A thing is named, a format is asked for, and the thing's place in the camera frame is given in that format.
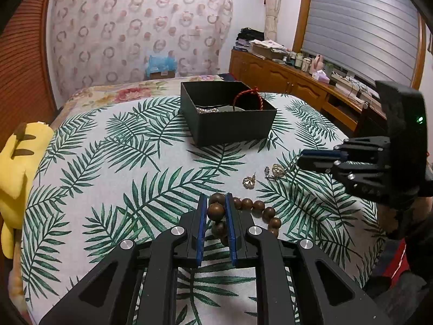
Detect white power strip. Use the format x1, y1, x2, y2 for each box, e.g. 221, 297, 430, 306
330, 71, 370, 93

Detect ring pattern sheer curtain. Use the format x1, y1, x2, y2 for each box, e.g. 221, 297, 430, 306
45, 0, 235, 101

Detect row of toiletry bottles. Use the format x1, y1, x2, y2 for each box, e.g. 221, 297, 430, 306
287, 51, 313, 74

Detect yellow plush toy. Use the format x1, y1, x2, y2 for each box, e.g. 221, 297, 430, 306
0, 122, 55, 262

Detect grey window blind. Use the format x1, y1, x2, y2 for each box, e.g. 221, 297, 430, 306
300, 0, 424, 88

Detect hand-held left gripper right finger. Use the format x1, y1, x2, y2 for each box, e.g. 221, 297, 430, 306
225, 193, 393, 325

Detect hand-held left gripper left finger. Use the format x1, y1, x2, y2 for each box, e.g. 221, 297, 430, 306
39, 193, 208, 325

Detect black box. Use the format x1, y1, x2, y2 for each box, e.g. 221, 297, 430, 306
180, 81, 278, 148

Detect wooden sideboard cabinet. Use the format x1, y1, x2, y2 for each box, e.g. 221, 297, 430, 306
229, 48, 387, 133

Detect cream tied window curtain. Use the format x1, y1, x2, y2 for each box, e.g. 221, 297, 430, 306
263, 0, 282, 42

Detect small cardboard box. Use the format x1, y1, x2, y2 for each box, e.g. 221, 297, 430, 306
150, 69, 177, 80

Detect pink tissue box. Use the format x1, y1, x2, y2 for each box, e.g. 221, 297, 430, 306
311, 69, 331, 84

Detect blue plastic bag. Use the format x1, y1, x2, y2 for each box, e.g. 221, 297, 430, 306
146, 54, 178, 75

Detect red string bracelet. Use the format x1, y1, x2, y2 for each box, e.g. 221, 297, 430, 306
232, 87, 265, 111

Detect person's right hand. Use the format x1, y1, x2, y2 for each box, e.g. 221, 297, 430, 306
376, 199, 398, 235

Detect flat carton with papers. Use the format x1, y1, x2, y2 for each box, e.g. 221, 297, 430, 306
249, 39, 289, 60

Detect brown wooden bead bracelet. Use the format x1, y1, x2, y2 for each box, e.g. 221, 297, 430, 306
207, 193, 282, 246

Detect stack of folded clothes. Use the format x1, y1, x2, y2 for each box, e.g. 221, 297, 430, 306
235, 27, 265, 52

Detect floral bed blanket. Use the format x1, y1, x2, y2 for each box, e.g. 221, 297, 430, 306
54, 74, 234, 126

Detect leaf print tablecloth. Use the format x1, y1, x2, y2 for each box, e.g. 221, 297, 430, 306
20, 91, 390, 325

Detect wooden louvered wardrobe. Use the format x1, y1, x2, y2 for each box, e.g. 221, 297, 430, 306
0, 0, 59, 133

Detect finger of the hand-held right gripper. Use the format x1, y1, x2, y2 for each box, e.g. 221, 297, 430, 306
297, 158, 390, 197
300, 136, 392, 162

